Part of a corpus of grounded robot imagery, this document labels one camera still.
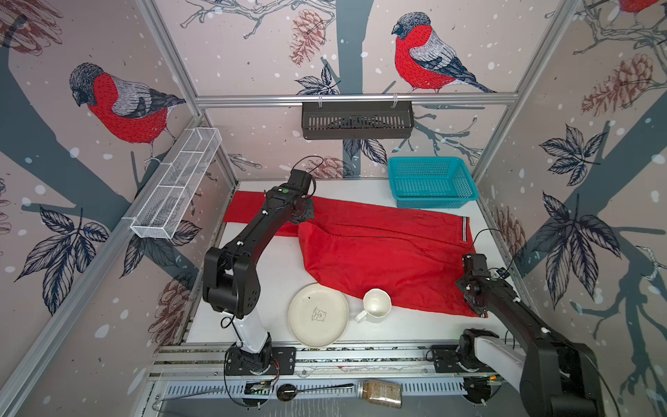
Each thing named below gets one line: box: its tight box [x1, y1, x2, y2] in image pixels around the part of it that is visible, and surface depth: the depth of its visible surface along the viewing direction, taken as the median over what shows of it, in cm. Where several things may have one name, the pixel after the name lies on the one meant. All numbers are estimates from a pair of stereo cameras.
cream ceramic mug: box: [355, 288, 393, 324], surface depth 78 cm
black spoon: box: [276, 383, 355, 402], surface depth 69 cm
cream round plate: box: [286, 282, 351, 348], surface depth 84 cm
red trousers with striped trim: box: [224, 191, 488, 318], surface depth 93 cm
